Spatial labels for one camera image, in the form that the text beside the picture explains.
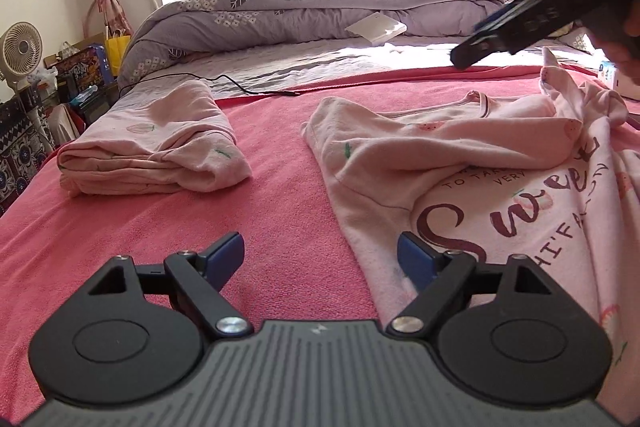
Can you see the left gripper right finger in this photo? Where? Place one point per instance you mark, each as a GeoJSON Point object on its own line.
{"type": "Point", "coordinates": [507, 333]}

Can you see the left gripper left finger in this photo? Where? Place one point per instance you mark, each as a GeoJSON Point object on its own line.
{"type": "Point", "coordinates": [132, 332]}

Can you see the pink strawberry print shirt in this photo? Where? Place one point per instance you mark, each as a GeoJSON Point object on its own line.
{"type": "Point", "coordinates": [549, 175]}

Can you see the person's right hand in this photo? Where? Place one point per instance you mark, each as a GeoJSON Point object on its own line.
{"type": "Point", "coordinates": [619, 54]}

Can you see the pink red bed blanket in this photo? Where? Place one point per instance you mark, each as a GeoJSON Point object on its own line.
{"type": "Point", "coordinates": [297, 266]}

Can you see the folded pink pants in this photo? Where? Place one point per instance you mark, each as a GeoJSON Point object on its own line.
{"type": "Point", "coordinates": [180, 141]}

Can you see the purple patterned duvet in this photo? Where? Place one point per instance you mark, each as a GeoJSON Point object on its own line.
{"type": "Point", "coordinates": [185, 27]}

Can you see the patterned cloth covered cabinet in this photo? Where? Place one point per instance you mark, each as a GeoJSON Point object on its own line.
{"type": "Point", "coordinates": [23, 150]}

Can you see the colourful toy box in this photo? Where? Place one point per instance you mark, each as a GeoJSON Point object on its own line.
{"type": "Point", "coordinates": [85, 68]}

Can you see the light purple bed sheet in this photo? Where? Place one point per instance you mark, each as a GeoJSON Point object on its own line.
{"type": "Point", "coordinates": [287, 66]}

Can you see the yellow shopping bag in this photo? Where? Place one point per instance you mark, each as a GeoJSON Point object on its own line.
{"type": "Point", "coordinates": [115, 48]}

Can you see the beige desk fan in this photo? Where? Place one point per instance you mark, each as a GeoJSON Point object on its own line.
{"type": "Point", "coordinates": [21, 52]}

